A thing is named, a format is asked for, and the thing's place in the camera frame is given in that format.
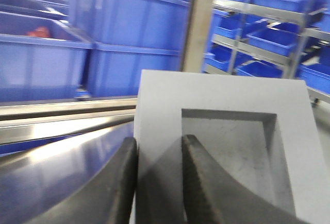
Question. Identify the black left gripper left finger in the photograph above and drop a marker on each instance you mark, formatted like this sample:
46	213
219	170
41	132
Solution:
86	180

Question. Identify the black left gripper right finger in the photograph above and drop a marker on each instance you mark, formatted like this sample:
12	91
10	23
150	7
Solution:
212	195

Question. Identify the stainless steel rack frame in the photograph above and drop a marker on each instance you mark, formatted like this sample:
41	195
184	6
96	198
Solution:
35	120

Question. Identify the large blue bin on rack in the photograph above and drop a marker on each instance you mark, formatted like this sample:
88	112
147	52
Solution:
129	36

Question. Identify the steel shelving cart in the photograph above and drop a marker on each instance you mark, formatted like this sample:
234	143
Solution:
272	38

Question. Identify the gray cube base with recess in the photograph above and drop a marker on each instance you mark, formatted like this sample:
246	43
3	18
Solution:
262	131

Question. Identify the blue bin with red contents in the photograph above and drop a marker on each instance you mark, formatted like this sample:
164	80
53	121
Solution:
41	59

